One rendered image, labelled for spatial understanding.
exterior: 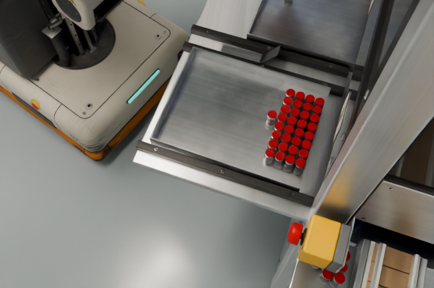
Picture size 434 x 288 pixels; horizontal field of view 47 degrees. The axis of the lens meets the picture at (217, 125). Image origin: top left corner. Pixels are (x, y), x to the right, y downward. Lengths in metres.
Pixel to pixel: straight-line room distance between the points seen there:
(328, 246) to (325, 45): 0.56
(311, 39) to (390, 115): 0.70
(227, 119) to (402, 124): 0.59
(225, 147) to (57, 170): 1.15
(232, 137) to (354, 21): 0.46
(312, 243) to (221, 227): 1.09
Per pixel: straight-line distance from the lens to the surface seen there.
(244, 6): 1.33
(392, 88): 0.57
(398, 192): 0.80
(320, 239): 0.91
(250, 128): 1.13
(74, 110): 1.92
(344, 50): 1.28
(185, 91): 1.18
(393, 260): 1.04
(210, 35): 1.25
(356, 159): 0.73
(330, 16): 1.34
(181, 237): 1.96
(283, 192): 1.06
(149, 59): 1.98
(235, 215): 1.98
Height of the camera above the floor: 1.89
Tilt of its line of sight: 63 degrees down
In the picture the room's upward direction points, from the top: 1 degrees counter-clockwise
